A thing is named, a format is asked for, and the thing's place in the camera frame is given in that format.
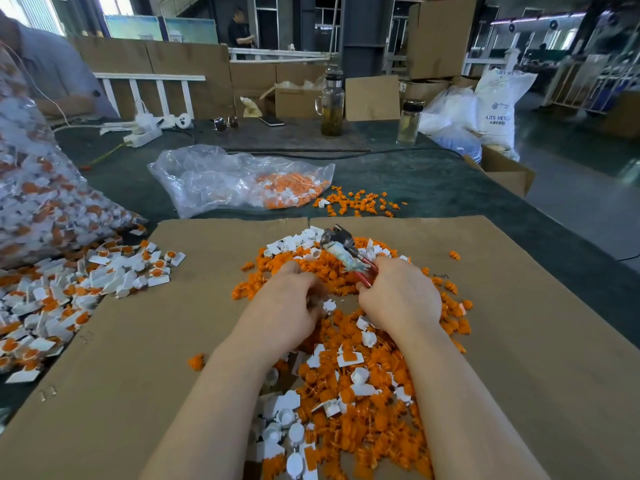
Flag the person's right hand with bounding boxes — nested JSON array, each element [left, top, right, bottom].
[[357, 255, 443, 341]]

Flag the person's left hand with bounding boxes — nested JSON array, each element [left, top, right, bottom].
[[228, 259, 323, 361]]

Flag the silver red-handled pliers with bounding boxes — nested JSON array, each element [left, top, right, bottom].
[[322, 225, 379, 288]]

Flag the pile of orange and white parts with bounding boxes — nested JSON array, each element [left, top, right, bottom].
[[188, 225, 475, 480]]

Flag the pile of assembled white-orange parts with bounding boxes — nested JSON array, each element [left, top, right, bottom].
[[0, 225, 187, 436]]

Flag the person's right forearm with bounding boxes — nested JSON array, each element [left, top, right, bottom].
[[402, 325, 551, 480]]

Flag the person's left forearm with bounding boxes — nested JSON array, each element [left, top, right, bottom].
[[140, 345, 286, 480]]

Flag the scatter of orange offcuts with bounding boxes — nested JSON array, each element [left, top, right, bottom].
[[316, 187, 409, 218]]

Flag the small clear plastic bag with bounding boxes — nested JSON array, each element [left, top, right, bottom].
[[148, 145, 337, 219]]

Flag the open brown cardboard box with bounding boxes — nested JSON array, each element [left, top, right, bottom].
[[463, 145, 537, 198]]

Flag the glass bottle with black lid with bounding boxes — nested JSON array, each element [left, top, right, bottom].
[[397, 99, 425, 146]]

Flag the clear blue plastic bag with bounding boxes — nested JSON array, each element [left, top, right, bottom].
[[418, 87, 484, 163]]

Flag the flat brown cardboard panel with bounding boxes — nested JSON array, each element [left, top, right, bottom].
[[345, 75, 401, 122]]

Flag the glass tea jar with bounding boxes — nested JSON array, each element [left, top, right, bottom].
[[316, 69, 346, 137]]

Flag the open cardboard box with paper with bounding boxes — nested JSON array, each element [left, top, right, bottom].
[[260, 77, 330, 120]]

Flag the white woven sack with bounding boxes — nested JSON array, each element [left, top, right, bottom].
[[475, 47, 538, 162]]

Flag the white power strip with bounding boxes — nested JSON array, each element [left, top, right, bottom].
[[100, 111, 193, 148]]

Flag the large clear bag of seals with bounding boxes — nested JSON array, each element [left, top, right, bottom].
[[0, 39, 148, 271]]

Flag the row of upright cardboard sheets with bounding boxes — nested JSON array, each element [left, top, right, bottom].
[[70, 37, 335, 120]]

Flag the tall brown cardboard box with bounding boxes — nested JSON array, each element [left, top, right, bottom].
[[406, 0, 478, 80]]

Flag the dark steel pillar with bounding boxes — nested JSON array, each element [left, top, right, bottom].
[[341, 0, 395, 78]]

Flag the white metal rack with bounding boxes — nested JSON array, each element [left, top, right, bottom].
[[543, 53, 640, 114]]

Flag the white railing frame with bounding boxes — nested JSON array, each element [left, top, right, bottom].
[[94, 73, 207, 120]]

